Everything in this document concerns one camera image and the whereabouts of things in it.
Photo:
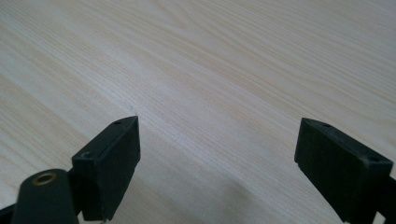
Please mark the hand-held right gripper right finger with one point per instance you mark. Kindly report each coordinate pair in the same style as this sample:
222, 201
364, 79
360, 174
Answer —
342, 174

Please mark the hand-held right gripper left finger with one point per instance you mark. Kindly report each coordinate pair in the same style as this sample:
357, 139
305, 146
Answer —
106, 168

